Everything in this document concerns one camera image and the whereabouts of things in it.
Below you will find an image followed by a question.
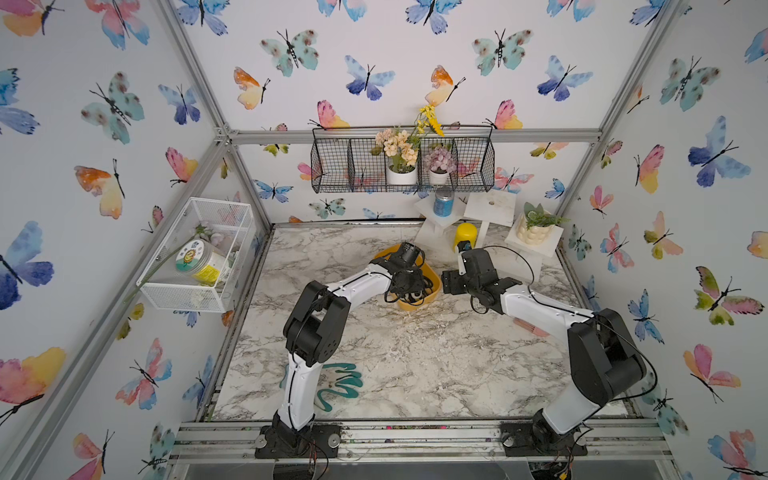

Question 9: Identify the yellow plastic storage box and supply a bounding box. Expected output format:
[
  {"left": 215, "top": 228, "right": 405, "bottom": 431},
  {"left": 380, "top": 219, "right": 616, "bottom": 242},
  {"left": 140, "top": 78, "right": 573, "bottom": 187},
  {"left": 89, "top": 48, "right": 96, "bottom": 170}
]
[{"left": 372, "top": 242, "right": 443, "bottom": 312}]

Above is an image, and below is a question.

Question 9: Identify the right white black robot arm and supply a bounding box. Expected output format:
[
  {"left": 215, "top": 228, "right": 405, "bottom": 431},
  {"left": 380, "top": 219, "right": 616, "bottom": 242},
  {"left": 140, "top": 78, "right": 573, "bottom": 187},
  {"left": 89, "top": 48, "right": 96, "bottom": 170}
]
[{"left": 441, "top": 248, "right": 648, "bottom": 442}]

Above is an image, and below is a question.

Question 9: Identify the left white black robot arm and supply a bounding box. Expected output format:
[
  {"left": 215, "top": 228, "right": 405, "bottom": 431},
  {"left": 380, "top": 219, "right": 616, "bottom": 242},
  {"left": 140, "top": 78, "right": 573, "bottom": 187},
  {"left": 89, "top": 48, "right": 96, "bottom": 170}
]
[{"left": 276, "top": 242, "right": 436, "bottom": 433}]

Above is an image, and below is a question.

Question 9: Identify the yellow plastic jar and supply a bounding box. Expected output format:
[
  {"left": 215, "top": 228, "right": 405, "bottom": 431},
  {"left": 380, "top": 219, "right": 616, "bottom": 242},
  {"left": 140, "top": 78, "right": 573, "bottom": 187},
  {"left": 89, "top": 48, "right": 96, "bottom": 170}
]
[{"left": 453, "top": 222, "right": 478, "bottom": 253}]

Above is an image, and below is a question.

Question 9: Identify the pink striped cloth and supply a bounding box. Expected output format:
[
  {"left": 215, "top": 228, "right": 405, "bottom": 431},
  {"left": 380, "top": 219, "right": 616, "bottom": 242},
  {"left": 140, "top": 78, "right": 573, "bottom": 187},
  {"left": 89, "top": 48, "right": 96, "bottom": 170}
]
[{"left": 513, "top": 318, "right": 549, "bottom": 338}]

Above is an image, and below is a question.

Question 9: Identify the white tiered display stand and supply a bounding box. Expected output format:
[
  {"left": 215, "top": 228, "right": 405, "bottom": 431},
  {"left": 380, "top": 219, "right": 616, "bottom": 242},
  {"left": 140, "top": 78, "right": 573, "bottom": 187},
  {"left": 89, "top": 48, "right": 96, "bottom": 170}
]
[{"left": 414, "top": 190, "right": 563, "bottom": 282}]

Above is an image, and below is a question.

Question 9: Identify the succulent in cream pot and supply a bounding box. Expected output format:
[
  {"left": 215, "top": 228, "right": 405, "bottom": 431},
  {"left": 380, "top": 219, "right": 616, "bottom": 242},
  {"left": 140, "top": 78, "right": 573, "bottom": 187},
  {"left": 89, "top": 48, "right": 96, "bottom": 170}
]
[{"left": 516, "top": 202, "right": 568, "bottom": 245}]

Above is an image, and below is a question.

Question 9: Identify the blue tin can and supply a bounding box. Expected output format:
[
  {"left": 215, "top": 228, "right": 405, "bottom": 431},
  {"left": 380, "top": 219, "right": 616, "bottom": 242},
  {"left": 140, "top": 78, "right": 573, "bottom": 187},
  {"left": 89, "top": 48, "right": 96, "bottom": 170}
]
[{"left": 433, "top": 186, "right": 454, "bottom": 218}]

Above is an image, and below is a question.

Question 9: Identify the purple flowers white pot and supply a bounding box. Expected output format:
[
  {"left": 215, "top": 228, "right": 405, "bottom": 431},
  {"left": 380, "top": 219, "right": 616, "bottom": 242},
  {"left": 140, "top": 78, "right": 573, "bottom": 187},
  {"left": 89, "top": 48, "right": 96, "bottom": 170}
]
[{"left": 426, "top": 143, "right": 457, "bottom": 186}]

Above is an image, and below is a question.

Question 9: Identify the peach flowers white pot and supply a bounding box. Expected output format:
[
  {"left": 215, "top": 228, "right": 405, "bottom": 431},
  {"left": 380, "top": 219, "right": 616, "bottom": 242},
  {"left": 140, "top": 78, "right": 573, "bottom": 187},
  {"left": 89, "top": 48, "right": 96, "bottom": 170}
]
[{"left": 371, "top": 128, "right": 419, "bottom": 186}]

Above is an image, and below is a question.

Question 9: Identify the yellow artificial flower sprig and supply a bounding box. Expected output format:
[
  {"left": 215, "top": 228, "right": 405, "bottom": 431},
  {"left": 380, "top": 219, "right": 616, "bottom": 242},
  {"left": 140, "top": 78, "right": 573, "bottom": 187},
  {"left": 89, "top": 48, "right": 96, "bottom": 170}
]
[{"left": 415, "top": 104, "right": 444, "bottom": 137}]

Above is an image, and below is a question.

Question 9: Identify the green lid yellow jar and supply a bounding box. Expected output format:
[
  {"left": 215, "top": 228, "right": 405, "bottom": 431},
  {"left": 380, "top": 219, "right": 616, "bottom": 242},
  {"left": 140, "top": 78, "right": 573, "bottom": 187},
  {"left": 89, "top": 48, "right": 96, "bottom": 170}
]
[{"left": 175, "top": 239, "right": 227, "bottom": 287}]

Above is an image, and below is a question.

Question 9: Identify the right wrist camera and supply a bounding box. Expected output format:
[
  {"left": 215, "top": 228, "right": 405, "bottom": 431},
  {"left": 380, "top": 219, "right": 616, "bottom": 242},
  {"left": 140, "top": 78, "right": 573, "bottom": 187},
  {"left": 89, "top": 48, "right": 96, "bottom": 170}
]
[{"left": 456, "top": 240, "right": 473, "bottom": 275}]

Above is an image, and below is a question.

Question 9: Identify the black wire wall basket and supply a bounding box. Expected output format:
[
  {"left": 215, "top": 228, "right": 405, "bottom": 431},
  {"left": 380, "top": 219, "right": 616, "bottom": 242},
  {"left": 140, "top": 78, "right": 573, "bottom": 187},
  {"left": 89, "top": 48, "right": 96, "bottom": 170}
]
[{"left": 310, "top": 123, "right": 496, "bottom": 193}]

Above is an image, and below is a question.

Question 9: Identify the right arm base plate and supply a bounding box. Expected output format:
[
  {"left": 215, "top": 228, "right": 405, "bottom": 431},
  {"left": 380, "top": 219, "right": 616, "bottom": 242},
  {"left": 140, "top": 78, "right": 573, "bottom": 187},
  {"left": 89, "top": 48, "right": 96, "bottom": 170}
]
[{"left": 499, "top": 418, "right": 588, "bottom": 457}]

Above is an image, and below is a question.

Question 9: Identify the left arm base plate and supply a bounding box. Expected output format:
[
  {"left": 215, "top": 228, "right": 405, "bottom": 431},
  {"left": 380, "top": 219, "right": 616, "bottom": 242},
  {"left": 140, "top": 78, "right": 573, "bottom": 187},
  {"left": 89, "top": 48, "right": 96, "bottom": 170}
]
[{"left": 254, "top": 417, "right": 341, "bottom": 459}]

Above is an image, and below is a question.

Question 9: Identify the clear acrylic wall box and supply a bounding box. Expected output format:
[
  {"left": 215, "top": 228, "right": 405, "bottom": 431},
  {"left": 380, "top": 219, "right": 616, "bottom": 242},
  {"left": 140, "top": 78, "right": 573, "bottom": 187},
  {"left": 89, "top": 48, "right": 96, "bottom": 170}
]
[{"left": 136, "top": 197, "right": 256, "bottom": 313}]

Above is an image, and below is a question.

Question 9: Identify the aluminium front rail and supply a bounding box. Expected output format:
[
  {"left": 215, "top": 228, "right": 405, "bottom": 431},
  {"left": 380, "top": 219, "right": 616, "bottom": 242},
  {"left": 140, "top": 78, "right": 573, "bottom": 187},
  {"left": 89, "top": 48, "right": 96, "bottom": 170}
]
[{"left": 170, "top": 418, "right": 673, "bottom": 465}]

